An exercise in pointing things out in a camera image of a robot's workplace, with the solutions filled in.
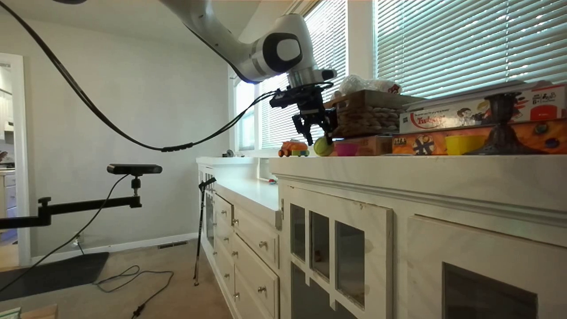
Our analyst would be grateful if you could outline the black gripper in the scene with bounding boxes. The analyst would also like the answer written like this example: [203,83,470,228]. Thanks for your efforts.
[270,81,337,143]

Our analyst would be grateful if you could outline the yellow-green tennis ball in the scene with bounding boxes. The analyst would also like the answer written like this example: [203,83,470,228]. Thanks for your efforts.
[314,136,334,155]

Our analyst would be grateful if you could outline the yellow cup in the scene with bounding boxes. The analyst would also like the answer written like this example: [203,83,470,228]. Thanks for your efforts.
[446,134,477,155]

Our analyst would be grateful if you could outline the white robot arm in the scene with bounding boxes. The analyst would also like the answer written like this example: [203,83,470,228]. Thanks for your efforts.
[160,0,337,143]

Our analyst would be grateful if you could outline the pink cup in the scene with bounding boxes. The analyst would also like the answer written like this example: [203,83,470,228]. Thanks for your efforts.
[336,141,359,155]

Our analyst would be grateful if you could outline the orange toy car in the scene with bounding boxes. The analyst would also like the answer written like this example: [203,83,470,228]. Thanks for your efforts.
[279,139,309,157]

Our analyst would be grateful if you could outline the woven brown basket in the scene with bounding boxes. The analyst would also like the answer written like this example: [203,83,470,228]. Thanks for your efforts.
[327,90,415,137]

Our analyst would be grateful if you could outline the brown cardboard box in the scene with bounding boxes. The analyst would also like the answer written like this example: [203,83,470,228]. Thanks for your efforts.
[350,134,392,155]

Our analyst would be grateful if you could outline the window blinds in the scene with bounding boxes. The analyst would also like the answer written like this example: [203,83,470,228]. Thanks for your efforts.
[375,0,567,97]

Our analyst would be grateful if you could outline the white sideboard cabinet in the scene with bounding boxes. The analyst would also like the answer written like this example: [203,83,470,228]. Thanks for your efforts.
[199,155,567,319]

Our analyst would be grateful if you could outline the orange board game box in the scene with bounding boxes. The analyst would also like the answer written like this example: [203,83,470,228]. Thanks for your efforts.
[392,120,567,155]

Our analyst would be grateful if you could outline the Twister game box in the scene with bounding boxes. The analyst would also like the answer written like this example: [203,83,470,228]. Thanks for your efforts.
[399,83,567,132]

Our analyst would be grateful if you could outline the black floor mat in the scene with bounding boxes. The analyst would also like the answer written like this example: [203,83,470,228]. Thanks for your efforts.
[0,253,109,301]

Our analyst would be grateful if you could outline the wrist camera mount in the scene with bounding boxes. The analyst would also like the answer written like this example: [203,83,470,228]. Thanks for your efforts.
[270,84,323,109]

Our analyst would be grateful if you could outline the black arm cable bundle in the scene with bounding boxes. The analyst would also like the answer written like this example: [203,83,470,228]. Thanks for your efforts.
[0,0,281,153]

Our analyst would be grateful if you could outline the black stereo camera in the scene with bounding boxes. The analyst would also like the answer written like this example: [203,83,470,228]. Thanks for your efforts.
[107,162,164,175]

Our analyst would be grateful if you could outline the black floor cable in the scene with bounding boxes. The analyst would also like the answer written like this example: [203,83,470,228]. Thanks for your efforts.
[0,173,178,319]

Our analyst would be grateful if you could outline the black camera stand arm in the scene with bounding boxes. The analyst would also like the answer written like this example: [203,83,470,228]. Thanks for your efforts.
[0,175,143,230]

